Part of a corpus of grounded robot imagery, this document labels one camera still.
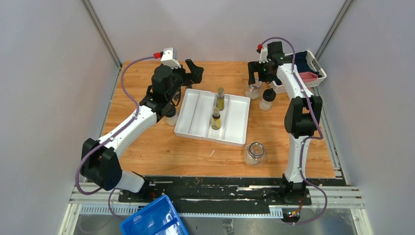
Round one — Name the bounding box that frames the navy blue cloth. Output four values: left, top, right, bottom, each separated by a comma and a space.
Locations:
295, 51, 322, 78

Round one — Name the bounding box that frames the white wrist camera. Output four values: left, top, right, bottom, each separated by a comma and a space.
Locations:
153, 47, 182, 69
256, 44, 269, 64

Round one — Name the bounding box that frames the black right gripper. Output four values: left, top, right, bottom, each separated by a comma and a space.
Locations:
249, 59, 279, 85

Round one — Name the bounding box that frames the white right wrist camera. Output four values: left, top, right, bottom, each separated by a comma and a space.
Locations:
256, 44, 269, 64

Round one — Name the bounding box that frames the empty glass jar front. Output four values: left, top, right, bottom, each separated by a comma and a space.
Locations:
244, 142, 266, 166

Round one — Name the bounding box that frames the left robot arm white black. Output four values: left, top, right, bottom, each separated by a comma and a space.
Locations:
75, 59, 204, 202

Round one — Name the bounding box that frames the black lid bead jar left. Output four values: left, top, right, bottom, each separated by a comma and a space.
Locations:
165, 107, 178, 126

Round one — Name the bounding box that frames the black lid bead jar right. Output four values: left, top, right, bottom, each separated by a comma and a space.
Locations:
259, 88, 276, 111

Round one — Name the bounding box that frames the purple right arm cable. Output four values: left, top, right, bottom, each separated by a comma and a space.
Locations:
260, 36, 328, 226

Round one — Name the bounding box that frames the blue plastic bin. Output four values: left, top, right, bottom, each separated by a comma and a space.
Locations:
120, 195, 189, 235

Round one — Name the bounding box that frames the pink cloth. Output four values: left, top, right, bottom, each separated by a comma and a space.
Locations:
299, 71, 319, 83

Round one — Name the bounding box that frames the white divided organizer tray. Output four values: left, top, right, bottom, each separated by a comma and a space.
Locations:
174, 89, 251, 147

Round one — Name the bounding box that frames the yellow label sauce bottle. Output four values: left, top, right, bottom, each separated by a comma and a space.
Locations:
211, 107, 221, 130
216, 87, 225, 111

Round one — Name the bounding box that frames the glass jar with grains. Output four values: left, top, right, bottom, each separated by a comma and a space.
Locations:
245, 79, 263, 100

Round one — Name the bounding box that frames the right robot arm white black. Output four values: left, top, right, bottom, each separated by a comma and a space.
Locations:
248, 42, 323, 205

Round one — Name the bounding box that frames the black lid bead jar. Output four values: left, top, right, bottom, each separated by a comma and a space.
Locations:
259, 88, 276, 111
165, 107, 178, 126

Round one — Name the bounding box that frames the white plastic basket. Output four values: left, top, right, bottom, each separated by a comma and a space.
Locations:
269, 49, 327, 94

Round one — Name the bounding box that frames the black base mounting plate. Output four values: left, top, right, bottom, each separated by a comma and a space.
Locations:
118, 176, 312, 214

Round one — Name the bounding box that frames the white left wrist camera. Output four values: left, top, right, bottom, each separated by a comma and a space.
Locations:
153, 47, 182, 69

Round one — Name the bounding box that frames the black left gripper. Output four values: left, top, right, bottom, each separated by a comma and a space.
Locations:
166, 59, 203, 101

